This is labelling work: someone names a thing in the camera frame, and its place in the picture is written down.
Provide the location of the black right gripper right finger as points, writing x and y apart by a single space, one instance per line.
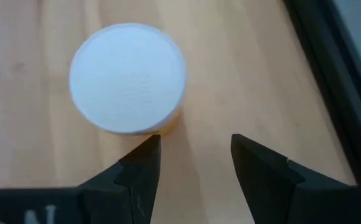
277 193

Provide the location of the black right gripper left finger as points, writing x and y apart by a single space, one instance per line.
130 189

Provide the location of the large orange medicine bottle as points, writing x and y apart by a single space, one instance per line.
127 77

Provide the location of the black metal table frame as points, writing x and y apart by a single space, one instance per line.
333 77

